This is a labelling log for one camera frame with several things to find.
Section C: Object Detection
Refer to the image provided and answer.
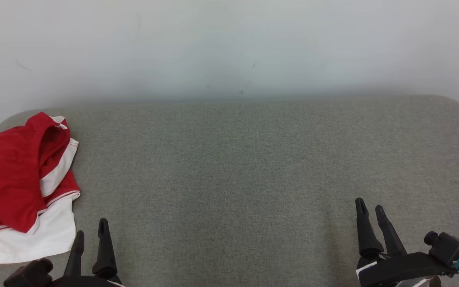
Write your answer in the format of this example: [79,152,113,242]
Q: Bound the red white jersey t-shirt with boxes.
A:
[0,116,82,264]

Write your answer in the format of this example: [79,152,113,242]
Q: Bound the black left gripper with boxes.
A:
[50,218,126,287]

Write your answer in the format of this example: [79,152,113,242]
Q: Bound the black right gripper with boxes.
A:
[355,198,453,287]

